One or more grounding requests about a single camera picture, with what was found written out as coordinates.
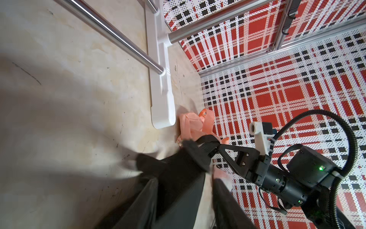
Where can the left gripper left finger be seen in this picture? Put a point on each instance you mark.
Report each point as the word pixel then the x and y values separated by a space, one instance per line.
pixel 138 212

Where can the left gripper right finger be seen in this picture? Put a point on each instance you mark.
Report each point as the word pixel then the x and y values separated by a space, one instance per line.
pixel 228 213

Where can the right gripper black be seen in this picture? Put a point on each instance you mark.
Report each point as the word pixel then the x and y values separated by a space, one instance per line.
pixel 251 166

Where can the pink fanny pack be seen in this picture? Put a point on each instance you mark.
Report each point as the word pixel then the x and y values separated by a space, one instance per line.
pixel 193 126

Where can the black fanny pack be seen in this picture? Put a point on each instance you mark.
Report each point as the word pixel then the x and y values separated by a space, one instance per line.
pixel 180 188

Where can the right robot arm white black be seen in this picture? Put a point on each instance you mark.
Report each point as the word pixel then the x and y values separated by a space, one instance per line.
pixel 309 181

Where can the garment rack steel white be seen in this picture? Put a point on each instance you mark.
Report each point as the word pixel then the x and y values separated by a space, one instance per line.
pixel 163 112

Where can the black wall hook rail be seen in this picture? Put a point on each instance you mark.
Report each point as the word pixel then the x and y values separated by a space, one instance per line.
pixel 290 15

